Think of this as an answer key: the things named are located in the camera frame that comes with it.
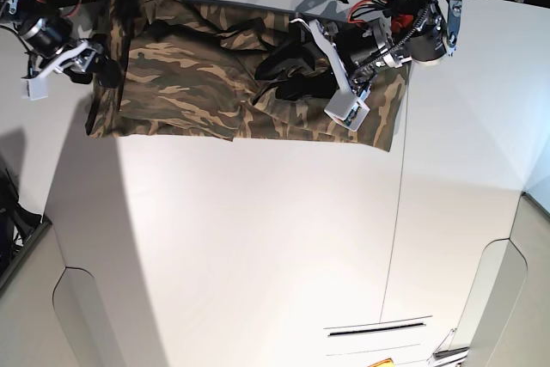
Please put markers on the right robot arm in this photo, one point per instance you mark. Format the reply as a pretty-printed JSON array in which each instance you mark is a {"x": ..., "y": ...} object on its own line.
[{"x": 46, "y": 36}]

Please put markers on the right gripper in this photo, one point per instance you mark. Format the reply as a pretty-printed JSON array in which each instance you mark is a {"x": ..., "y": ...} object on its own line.
[{"x": 78, "y": 62}]

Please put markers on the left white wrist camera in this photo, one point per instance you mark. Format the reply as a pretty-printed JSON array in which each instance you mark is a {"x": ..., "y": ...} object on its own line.
[{"x": 348, "y": 109}]

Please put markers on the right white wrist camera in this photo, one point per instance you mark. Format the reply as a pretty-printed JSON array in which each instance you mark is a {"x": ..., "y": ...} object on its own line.
[{"x": 34, "y": 89}]

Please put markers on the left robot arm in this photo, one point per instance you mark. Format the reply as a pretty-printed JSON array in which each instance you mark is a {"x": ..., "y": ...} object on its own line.
[{"x": 376, "y": 35}]

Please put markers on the camouflage T-shirt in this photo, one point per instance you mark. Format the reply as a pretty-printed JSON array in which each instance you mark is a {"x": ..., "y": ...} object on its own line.
[{"x": 188, "y": 69}]

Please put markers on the yellow orange object bottom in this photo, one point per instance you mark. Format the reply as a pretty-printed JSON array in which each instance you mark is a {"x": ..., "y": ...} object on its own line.
[{"x": 388, "y": 362}]

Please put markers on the grey flat tool bottom right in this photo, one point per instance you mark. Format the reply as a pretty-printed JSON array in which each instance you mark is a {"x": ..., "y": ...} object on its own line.
[{"x": 445, "y": 355}]

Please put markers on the black equipment at left edge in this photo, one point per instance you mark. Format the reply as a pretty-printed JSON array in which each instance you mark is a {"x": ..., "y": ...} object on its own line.
[{"x": 17, "y": 223}]

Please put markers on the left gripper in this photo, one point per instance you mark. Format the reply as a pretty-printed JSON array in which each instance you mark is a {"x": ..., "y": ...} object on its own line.
[{"x": 301, "y": 66}]

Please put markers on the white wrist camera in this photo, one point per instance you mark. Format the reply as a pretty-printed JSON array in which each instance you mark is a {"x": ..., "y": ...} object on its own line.
[
  {"x": 34, "y": 89},
  {"x": 348, "y": 109}
]

